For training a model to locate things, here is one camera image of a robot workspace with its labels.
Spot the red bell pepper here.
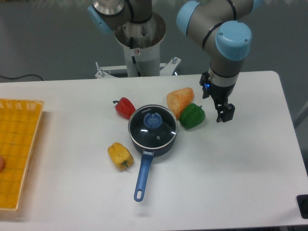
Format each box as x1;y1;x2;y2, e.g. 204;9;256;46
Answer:
113;97;136;119

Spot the yellow bell pepper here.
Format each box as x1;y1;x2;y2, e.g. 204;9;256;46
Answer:
107;142;134;170

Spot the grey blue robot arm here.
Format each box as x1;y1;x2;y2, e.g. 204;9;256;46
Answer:
88;0;261;122

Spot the orange bread loaf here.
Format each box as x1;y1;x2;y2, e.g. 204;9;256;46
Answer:
167;87;194;120

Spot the black floor cable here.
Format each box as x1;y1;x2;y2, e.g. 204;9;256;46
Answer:
0;74;44;81

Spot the black table corner device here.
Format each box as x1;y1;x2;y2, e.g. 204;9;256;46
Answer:
296;194;308;219

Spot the yellow woven basket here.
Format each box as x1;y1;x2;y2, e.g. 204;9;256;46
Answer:
0;99;44;211

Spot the green bell pepper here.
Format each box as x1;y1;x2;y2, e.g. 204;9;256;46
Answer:
179;103;205;129

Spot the dark blue saucepan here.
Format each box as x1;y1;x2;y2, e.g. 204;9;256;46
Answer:
128;104;179;202

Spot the grey table leg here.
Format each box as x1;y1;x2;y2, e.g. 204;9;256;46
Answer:
293;101;308;129

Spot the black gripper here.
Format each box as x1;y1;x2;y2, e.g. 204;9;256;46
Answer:
199;71;236;123

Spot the glass lid blue knob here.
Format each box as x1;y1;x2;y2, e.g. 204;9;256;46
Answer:
129;105;179;149

